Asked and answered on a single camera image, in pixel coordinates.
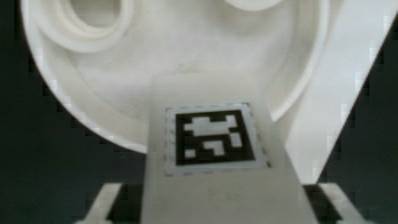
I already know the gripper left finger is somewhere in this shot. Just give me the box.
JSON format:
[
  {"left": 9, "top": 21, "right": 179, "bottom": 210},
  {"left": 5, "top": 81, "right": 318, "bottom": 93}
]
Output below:
[{"left": 73, "top": 183, "right": 142, "bottom": 224}]

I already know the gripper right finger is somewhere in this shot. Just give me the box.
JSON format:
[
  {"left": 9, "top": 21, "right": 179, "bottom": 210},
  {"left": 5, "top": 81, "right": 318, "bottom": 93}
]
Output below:
[{"left": 302, "top": 183, "right": 373, "bottom": 224}]

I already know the white stool leg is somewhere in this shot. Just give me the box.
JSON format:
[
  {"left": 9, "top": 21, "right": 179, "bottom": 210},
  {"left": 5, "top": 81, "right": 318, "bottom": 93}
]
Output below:
[{"left": 140, "top": 73, "right": 316, "bottom": 224}]

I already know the white round stool seat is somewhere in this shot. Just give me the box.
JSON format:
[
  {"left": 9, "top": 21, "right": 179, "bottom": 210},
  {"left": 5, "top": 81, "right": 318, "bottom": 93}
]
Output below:
[{"left": 19, "top": 0, "right": 330, "bottom": 152}]

